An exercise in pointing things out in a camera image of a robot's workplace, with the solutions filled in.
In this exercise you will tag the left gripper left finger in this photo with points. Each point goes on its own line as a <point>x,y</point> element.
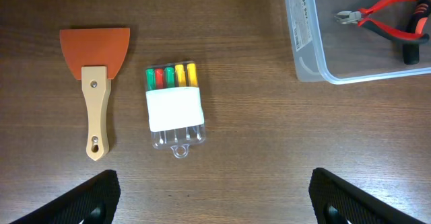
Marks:
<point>94,201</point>

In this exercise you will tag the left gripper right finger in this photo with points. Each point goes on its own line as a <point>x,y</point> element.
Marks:
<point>335,200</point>

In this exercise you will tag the clear plastic container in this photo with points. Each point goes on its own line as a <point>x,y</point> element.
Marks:
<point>325,50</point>

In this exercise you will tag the red diagonal cutters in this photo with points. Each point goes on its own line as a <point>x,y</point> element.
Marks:
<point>376,19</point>

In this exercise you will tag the long nose pliers orange black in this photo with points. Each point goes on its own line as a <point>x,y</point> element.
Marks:
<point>411,52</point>

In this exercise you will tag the orange scraper wooden handle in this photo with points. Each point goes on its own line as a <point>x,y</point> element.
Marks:
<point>94,57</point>

